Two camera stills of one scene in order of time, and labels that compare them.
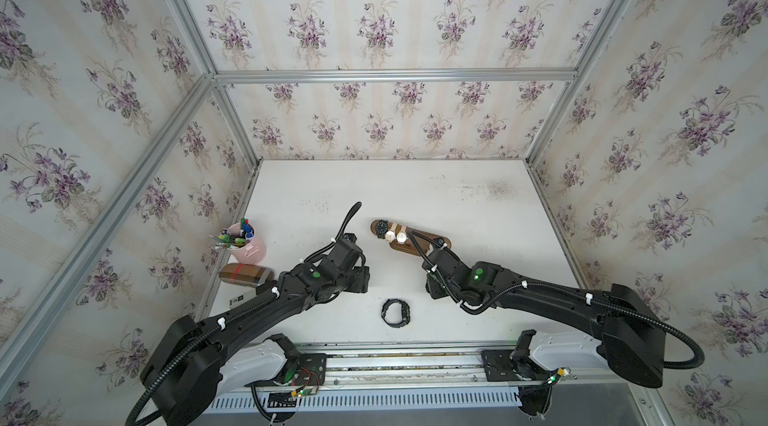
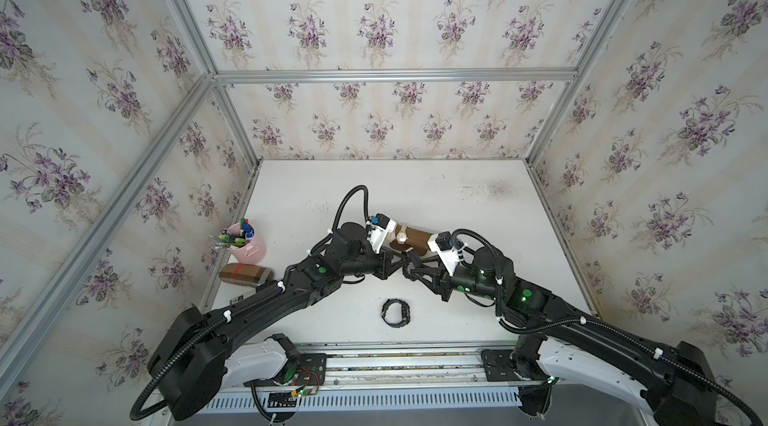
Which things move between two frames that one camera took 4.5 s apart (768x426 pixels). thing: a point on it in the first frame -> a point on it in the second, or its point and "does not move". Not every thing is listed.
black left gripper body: [358, 281] -> [382, 263]
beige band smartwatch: [402, 235] does not move
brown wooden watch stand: [409, 241] does not move
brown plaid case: [245, 274] does not move
